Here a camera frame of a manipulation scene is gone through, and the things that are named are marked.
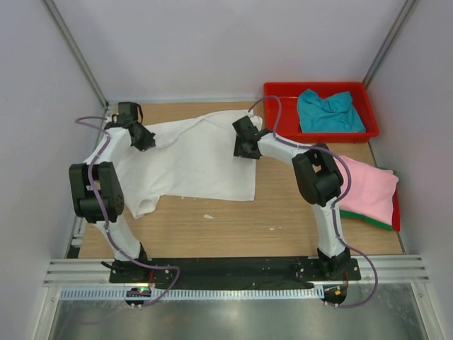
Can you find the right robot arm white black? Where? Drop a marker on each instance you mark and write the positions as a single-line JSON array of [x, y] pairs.
[[319, 181]]

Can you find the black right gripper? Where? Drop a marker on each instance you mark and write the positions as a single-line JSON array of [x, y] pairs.
[[239, 152]]

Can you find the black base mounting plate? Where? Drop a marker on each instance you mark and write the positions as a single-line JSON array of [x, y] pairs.
[[249, 273]]

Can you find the white slotted cable duct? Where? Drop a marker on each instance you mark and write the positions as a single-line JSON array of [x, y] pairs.
[[142, 293]]

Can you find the right aluminium frame post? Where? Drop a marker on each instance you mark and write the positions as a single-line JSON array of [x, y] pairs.
[[402, 18]]

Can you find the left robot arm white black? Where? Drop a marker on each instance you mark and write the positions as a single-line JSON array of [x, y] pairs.
[[96, 192]]

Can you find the folded pink t shirt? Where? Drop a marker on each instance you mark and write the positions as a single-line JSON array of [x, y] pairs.
[[368, 191]]

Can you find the aluminium frame post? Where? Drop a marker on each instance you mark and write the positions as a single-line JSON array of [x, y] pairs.
[[402, 18], [74, 49]]

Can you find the folded green t shirt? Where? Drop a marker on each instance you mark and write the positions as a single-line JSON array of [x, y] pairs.
[[368, 222]]

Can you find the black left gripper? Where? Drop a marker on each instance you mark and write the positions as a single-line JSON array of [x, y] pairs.
[[148, 142]]

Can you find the white t shirt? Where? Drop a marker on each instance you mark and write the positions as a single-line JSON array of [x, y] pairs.
[[192, 158]]

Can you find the aluminium front rail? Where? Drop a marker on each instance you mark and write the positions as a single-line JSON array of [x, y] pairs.
[[401, 268]]

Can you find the left aluminium frame post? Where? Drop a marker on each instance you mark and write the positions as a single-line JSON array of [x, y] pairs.
[[74, 49]]

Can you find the teal t shirt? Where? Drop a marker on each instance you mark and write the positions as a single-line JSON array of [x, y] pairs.
[[334, 114]]

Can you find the red plastic tray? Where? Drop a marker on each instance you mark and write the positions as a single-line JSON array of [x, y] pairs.
[[280, 107]]

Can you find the folded red t shirt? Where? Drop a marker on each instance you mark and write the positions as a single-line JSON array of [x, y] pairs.
[[396, 217]]

